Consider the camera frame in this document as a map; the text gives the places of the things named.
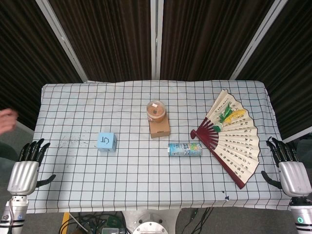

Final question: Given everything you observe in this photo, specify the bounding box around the grey round robot base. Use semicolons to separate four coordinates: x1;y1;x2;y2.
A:
121;210;181;234

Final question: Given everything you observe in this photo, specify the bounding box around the white slanted partition frame post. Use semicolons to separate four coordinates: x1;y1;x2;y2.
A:
35;0;89;82
229;0;290;81

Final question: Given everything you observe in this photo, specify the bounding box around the bare person hand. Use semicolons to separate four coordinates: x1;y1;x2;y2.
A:
0;108;19;135

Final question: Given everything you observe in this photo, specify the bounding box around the white black checkered tablecloth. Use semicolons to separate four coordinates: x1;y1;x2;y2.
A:
26;79;293;214

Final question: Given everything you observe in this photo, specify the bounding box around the white upright partition frame post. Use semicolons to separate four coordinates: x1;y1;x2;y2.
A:
150;0;164;80

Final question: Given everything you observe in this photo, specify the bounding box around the light blue numbered cube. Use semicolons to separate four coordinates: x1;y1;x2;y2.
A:
97;132;117;153

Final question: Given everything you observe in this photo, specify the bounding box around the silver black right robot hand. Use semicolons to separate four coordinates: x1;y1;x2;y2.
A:
261;136;312;197

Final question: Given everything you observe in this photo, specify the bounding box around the small brown cardboard box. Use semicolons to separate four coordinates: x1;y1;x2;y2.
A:
149;117;171;139

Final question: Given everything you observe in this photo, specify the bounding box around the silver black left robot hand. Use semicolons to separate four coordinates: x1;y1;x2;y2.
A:
6;138;57;197

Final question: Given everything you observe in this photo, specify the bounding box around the black floor cable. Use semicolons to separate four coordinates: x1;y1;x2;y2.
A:
189;207;211;229

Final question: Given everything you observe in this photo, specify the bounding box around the light blue drink can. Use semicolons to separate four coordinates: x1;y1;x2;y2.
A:
167;142;203;157

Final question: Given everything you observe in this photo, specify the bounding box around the orange lidded plastic cup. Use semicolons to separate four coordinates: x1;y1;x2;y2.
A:
146;99;167;123

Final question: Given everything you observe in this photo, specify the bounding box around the open paper folding fan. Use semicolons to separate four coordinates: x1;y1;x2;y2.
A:
190;89;260;190

